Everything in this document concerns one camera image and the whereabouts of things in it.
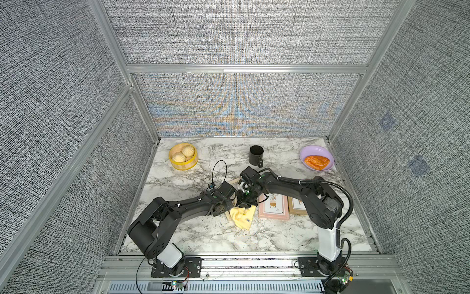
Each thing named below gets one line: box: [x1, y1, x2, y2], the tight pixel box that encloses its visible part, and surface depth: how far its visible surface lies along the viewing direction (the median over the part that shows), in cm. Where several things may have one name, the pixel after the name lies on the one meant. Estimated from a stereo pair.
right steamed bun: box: [182, 145, 195, 157], surface depth 108 cm
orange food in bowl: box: [304, 154, 332, 171], surface depth 106 cm
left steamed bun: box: [171, 151, 187, 163], surface depth 105 cm
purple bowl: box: [299, 144, 335, 172], surface depth 108 cm
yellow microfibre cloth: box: [230, 205, 257, 230], surface depth 85 cm
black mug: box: [249, 144, 264, 168], surface depth 105 cm
